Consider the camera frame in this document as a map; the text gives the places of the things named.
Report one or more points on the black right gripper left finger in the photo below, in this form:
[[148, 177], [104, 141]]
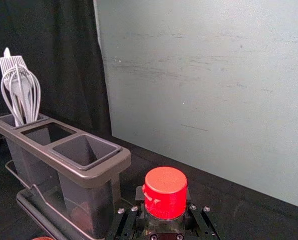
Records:
[[125, 222]]

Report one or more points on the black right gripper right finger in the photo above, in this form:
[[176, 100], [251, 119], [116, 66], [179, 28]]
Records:
[[203, 222]]

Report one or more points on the black table cloth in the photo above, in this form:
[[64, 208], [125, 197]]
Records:
[[239, 212]]

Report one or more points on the grey three-compartment utensil holder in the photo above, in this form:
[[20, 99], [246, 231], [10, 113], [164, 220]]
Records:
[[88, 180]]

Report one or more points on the brown round object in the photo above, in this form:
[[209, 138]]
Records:
[[42, 238]]

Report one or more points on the black drip tray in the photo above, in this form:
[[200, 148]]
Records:
[[36, 207]]

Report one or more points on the grey silicone whisk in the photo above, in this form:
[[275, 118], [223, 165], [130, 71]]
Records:
[[35, 100]]

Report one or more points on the grey spoon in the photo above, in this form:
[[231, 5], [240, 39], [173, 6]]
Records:
[[23, 95]]

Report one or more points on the black curtain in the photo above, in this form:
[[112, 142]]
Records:
[[58, 62]]

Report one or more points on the grey slotted turner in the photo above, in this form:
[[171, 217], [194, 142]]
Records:
[[9, 63]]

